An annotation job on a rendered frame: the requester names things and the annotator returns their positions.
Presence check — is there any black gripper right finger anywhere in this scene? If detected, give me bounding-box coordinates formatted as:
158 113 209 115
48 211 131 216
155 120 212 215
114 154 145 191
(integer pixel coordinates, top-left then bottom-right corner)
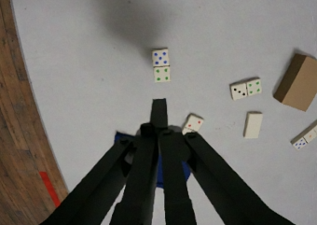
158 98 296 225

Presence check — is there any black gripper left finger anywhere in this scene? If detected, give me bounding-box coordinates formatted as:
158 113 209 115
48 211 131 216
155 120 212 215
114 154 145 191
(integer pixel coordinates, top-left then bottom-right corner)
38 99 160 225

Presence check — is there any brown rectangular box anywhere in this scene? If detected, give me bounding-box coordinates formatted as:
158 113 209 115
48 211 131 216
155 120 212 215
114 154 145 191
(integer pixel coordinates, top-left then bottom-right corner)
273 53 317 112

